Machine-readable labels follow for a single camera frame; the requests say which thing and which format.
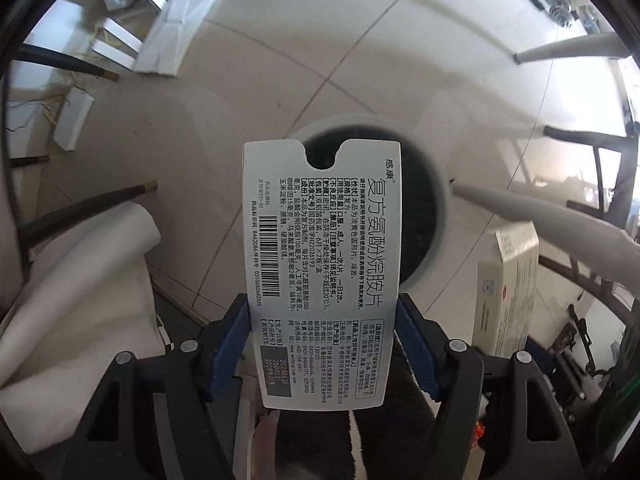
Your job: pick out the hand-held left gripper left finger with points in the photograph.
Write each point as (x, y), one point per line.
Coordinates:
(234, 347)

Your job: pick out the white round trash bin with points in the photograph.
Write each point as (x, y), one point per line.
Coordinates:
(425, 200)

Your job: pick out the dark wooden chair frame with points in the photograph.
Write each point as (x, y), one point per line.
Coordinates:
(590, 141)

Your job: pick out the dark wooden chair leg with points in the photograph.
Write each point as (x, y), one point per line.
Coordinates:
(90, 212)
(65, 60)
(30, 161)

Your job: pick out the beige cardboard box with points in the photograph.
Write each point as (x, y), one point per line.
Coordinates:
(505, 295)

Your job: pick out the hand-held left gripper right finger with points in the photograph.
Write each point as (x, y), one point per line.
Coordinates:
(416, 347)

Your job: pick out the white cloth cushion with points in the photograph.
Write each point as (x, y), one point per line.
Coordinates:
(75, 305)

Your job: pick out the white chair leg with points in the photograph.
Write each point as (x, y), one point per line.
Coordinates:
(540, 220)
(570, 49)

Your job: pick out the long flat white box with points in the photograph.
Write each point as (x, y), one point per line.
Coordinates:
(175, 35)

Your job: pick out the white medicine box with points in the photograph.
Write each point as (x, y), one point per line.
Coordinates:
(320, 270)

